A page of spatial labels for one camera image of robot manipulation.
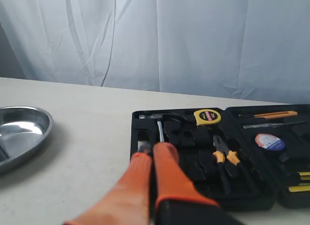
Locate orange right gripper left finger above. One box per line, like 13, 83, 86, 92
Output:
64, 152, 152, 225

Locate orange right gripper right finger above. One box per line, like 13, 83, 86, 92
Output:
153, 142, 242, 225

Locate black plastic tool case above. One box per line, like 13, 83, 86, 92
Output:
130, 104, 310, 211

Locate steel claw hammer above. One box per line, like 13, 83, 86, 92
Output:
139, 112, 194, 145

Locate yellow tape measure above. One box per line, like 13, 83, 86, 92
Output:
193, 109, 221, 126

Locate blue electrical tape roll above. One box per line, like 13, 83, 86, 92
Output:
255, 133, 285, 151

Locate thin test pen screwdriver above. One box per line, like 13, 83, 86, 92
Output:
243, 121, 305, 129

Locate yellow black screwdriver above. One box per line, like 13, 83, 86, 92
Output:
288, 172, 310, 181
288, 184, 310, 193

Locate round stainless steel pan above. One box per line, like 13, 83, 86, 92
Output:
0, 106, 54, 175

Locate orange utility knife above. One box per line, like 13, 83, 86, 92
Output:
239, 111, 298, 119

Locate white backdrop curtain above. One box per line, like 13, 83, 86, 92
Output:
0, 0, 310, 104

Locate orange handled pliers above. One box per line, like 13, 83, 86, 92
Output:
213, 135, 238, 195

